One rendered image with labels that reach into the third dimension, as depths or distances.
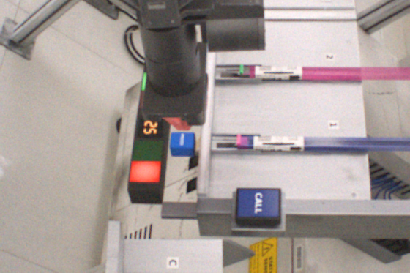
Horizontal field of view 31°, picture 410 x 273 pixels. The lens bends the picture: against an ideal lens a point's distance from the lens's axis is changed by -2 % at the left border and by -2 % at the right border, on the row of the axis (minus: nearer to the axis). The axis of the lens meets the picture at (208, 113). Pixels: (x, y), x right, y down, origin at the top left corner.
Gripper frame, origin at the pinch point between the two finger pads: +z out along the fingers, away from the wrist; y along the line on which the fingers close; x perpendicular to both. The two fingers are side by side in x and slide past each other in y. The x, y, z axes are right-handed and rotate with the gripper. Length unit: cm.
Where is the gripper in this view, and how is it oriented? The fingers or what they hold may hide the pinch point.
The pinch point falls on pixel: (183, 124)
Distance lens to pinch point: 89.7
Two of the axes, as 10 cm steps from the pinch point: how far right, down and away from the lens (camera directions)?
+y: 0.5, -8.1, 5.8
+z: 0.7, 5.9, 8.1
